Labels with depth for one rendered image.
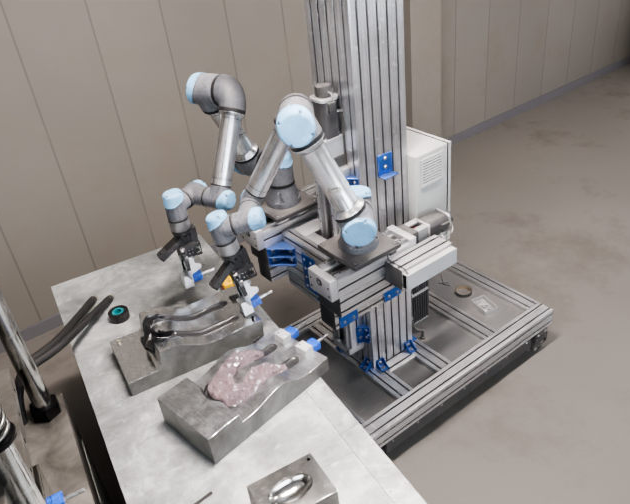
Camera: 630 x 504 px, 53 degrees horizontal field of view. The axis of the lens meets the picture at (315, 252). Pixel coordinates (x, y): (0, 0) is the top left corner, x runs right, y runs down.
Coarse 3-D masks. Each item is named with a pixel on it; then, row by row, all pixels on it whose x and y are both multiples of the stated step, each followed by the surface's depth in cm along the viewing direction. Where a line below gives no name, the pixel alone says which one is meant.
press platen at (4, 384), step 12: (0, 372) 193; (0, 384) 188; (12, 384) 189; (0, 396) 184; (12, 396) 183; (12, 408) 179; (12, 420) 175; (24, 432) 176; (24, 444) 169; (24, 456) 164
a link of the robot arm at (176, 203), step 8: (168, 192) 226; (176, 192) 226; (168, 200) 224; (176, 200) 224; (184, 200) 228; (168, 208) 226; (176, 208) 226; (184, 208) 228; (168, 216) 228; (176, 216) 227; (184, 216) 229
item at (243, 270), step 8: (240, 248) 220; (232, 256) 215; (240, 256) 219; (248, 256) 220; (240, 264) 220; (248, 264) 222; (232, 272) 218; (240, 272) 219; (248, 272) 222; (256, 272) 222; (240, 280) 220
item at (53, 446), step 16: (64, 400) 219; (64, 416) 210; (32, 432) 205; (48, 432) 205; (64, 432) 204; (32, 448) 200; (48, 448) 199; (64, 448) 198; (32, 464) 194; (48, 464) 193; (64, 464) 193; (80, 464) 192; (48, 480) 188; (64, 480) 188; (80, 480) 187; (64, 496) 183; (80, 496) 182
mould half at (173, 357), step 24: (144, 312) 229; (168, 312) 231; (192, 312) 235; (216, 312) 233; (216, 336) 221; (240, 336) 224; (120, 360) 219; (144, 360) 218; (168, 360) 213; (192, 360) 218; (144, 384) 213
